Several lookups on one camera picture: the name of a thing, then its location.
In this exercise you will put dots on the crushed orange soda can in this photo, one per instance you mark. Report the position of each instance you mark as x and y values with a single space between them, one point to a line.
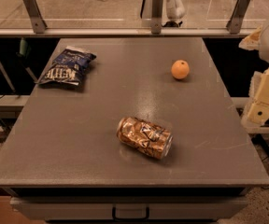
144 136

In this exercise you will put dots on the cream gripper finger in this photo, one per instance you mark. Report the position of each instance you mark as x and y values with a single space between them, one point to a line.
256 110
251 42

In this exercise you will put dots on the left metal bracket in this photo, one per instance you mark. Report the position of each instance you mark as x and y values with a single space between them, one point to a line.
38 24

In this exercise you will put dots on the orange fruit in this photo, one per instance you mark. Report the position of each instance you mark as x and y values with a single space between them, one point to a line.
180 69

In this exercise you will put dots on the grey drawer with handle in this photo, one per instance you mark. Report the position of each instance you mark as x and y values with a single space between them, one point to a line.
129 209

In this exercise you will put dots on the blue chip bag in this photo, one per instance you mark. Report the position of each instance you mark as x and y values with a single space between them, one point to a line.
68 67

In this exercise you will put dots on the cardboard box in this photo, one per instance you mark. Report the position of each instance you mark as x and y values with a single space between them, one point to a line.
9 215

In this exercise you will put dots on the metal bracket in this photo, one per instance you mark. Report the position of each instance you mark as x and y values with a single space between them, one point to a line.
235 22
38 24
156 16

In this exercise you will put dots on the right metal bracket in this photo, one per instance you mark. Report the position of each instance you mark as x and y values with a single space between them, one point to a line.
235 22

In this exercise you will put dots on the metal rail ledge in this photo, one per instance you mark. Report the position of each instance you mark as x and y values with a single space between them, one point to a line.
123 32

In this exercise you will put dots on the middle metal bracket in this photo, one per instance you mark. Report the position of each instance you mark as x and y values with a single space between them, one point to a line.
156 16

